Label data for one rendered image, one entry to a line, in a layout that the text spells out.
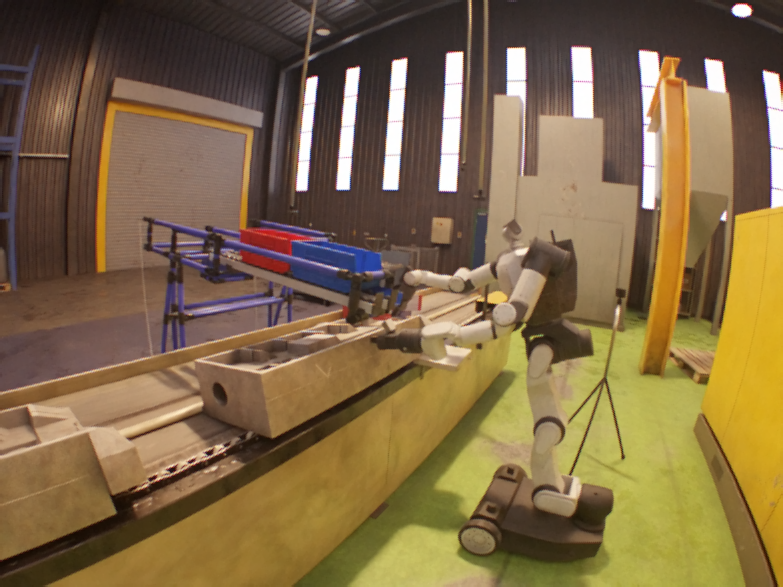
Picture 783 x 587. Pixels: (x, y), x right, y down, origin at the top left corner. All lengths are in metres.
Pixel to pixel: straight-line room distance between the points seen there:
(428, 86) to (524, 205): 6.58
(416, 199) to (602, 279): 6.81
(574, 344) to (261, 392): 1.15
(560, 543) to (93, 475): 1.70
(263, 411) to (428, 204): 10.96
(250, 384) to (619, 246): 6.64
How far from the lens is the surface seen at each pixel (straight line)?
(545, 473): 1.84
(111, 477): 0.87
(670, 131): 5.16
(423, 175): 11.99
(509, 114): 7.67
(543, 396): 1.67
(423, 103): 12.65
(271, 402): 1.10
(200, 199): 12.96
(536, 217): 7.27
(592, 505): 1.89
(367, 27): 13.74
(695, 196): 8.84
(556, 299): 1.55
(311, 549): 1.60
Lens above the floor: 1.41
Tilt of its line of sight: 10 degrees down
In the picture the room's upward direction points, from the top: 4 degrees clockwise
